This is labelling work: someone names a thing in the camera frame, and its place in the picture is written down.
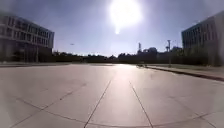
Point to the pale sidewalk strip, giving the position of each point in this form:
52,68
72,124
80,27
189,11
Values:
200,70

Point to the glass-fronted office building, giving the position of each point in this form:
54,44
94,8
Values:
21,40

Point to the distant tower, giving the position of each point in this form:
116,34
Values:
139,47

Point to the row of dark trees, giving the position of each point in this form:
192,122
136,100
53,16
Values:
110,58

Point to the dark pole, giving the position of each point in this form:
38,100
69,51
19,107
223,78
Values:
169,51

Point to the dark raised kerb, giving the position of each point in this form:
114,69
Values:
190,73

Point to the grey concrete slab pavement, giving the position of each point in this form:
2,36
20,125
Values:
106,90

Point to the large grey office building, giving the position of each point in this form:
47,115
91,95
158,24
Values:
205,36

